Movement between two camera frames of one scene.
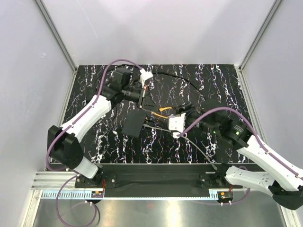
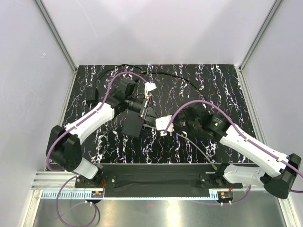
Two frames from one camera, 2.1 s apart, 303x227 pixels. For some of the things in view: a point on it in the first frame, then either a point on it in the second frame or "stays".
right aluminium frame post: [261, 35] stays
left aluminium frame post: [56, 34] stays
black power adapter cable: [123, 75] → [92, 91]
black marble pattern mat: [166, 128] stays
